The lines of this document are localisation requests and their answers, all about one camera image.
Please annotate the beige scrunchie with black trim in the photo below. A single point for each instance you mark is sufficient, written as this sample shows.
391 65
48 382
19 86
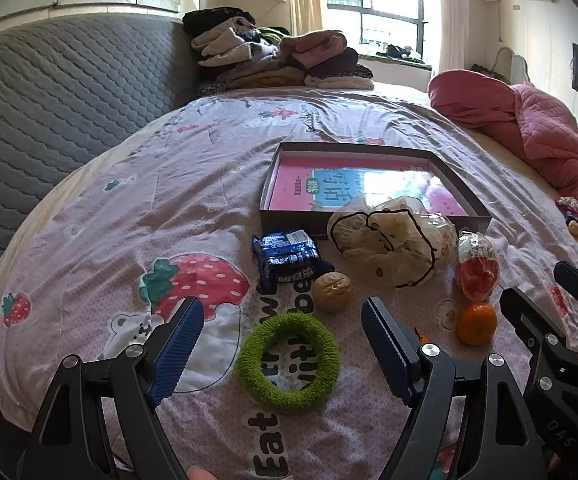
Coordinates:
394 245

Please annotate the green fuzzy hair scrunchie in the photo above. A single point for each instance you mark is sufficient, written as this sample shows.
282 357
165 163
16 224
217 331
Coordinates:
259 360

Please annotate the person's left hand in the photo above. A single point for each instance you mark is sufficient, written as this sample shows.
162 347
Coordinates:
199 473

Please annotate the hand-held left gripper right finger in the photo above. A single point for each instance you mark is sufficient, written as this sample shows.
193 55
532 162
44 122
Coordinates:
386 345

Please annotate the pink quilt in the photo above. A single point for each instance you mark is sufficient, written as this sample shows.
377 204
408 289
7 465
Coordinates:
534 120

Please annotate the pile of folded clothes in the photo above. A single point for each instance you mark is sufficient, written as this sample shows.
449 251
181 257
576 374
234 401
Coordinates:
269 60

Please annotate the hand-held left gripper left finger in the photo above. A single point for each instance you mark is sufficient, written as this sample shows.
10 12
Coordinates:
181 350

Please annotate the blue snack packet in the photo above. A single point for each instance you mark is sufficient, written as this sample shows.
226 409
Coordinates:
286 255

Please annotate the small snack pile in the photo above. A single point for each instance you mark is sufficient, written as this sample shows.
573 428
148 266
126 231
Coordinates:
574 215

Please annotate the white curved chair back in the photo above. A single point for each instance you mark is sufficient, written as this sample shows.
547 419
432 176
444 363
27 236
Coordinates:
511 65

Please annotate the red snack packet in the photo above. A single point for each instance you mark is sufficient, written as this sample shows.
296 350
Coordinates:
476 272

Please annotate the dark bag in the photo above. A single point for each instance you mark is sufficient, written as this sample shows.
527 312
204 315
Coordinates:
489 71

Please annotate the shallow brown cardboard box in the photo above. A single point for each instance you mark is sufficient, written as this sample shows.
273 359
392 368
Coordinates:
269 185

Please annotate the grey quilted headboard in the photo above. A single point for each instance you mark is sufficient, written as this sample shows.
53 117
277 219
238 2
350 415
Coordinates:
44 110

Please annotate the dark clothes heap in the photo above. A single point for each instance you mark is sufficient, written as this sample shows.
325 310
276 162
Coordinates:
404 52

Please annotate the walnut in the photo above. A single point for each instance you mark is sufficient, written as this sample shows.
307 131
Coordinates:
332 291

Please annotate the strawberry print bed sheet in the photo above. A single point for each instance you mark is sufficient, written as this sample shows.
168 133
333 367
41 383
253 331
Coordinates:
169 185

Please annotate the orange tangerine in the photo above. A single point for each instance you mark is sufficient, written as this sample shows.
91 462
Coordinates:
476 323

